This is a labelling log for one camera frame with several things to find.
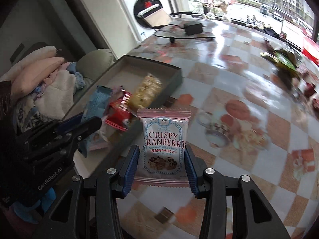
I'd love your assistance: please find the light blue snack packet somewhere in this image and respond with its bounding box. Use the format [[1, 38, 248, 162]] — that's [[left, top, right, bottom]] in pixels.
[[78, 86, 112, 157]]

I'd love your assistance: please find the red chinese snack packet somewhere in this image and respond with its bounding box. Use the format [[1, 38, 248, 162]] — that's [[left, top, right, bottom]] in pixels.
[[104, 91, 133, 132]]

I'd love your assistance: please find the yellow cracker packet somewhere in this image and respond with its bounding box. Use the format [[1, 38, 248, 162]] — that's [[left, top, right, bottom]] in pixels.
[[129, 73, 162, 110]]

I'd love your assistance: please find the pile of green yellow snacks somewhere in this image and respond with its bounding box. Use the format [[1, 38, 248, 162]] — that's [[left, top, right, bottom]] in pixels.
[[261, 39, 303, 91]]

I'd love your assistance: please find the blue gloved left hand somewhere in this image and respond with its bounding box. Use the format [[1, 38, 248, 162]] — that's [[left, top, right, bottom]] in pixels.
[[13, 188, 56, 224]]

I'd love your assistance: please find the pile of clothes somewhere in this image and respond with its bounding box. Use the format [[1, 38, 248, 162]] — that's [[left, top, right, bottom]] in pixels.
[[1, 46, 86, 133]]

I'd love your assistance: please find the green sofa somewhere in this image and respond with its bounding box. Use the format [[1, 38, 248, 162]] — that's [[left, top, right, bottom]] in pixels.
[[74, 49, 115, 101]]

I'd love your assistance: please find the grey shallow cardboard box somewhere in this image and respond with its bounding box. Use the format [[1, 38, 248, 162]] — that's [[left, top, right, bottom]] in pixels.
[[64, 55, 183, 178]]

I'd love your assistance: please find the small dark red packet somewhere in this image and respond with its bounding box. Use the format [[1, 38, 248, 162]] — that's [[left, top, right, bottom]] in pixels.
[[303, 83, 316, 99]]

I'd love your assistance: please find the folding chair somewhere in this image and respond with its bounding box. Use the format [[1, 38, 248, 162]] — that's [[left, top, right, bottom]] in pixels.
[[137, 3, 194, 30]]

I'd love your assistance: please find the white washing machine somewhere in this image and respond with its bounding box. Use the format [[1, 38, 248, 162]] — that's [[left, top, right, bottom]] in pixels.
[[114, 0, 170, 42]]

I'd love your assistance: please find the black power adapter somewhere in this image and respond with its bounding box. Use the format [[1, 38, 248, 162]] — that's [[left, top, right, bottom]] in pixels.
[[183, 22, 203, 36]]

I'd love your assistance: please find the red plastic basin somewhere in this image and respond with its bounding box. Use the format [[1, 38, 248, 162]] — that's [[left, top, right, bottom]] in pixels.
[[302, 36, 319, 65]]

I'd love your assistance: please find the black cable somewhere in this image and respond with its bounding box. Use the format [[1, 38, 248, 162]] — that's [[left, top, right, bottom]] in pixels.
[[153, 23, 216, 43]]

